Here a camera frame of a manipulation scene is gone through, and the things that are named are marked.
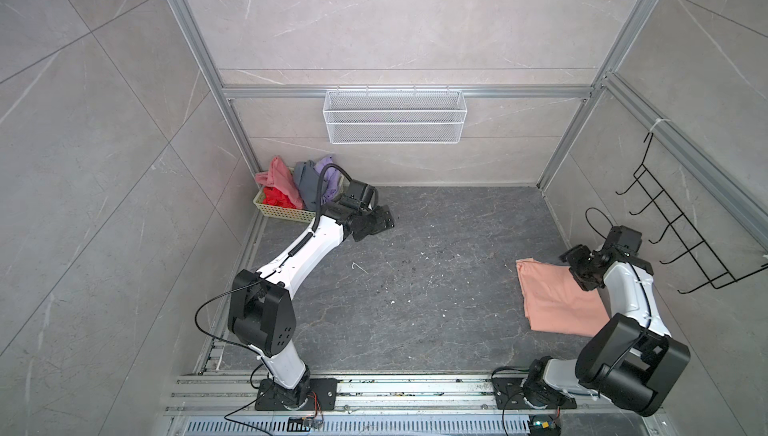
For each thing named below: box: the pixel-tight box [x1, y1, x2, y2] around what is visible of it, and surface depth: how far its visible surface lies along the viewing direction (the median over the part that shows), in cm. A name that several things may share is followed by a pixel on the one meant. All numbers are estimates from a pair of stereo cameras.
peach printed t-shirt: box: [516, 258, 610, 337], surface depth 90 cm
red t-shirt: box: [262, 186, 297, 209], surface depth 103 cm
